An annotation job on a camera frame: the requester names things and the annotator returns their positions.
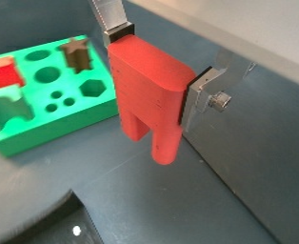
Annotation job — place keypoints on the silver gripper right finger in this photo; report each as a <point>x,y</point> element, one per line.
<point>206,92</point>

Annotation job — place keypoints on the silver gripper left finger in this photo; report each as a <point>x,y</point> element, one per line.
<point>112,20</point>

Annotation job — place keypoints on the red two-legged peg block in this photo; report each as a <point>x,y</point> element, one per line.
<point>151,82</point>

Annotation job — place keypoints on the green shape sorter board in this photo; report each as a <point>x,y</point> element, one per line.
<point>68,100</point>

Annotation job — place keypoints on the red square block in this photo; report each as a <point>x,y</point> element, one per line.
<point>9,73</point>

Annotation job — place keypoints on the brown star block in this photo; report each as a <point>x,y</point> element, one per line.
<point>76,53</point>

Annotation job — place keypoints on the green notched block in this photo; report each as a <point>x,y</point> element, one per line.
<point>13,105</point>

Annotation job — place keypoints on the black curved bracket stand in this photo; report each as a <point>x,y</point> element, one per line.
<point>63,224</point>

